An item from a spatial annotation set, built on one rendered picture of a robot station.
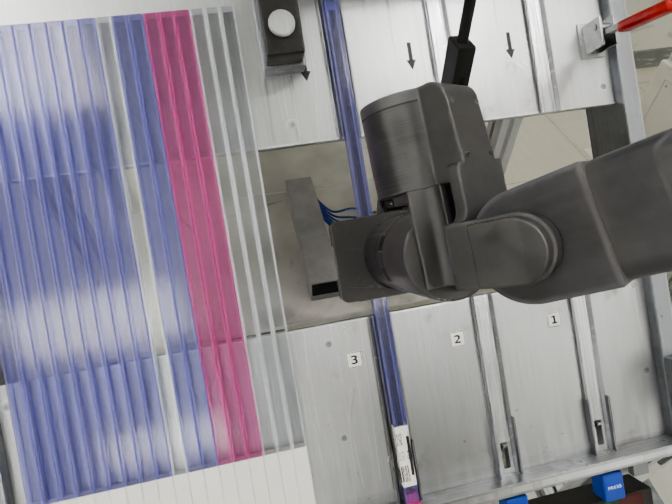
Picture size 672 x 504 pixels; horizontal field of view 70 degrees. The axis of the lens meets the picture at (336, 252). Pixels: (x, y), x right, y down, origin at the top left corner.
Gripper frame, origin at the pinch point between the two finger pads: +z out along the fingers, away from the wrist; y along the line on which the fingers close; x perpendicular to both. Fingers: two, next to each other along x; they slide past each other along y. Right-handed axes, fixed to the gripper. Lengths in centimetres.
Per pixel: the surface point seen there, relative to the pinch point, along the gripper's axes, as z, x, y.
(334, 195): 48.2, -10.5, -5.9
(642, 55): 178, -72, -203
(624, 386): 0.5, 18.9, -25.8
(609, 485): -0.8, 28.4, -21.5
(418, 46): 1.0, -20.1, -8.5
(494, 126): 32.2, -17.0, -32.9
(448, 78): -11.8, -12.6, -5.2
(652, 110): 77, -25, -108
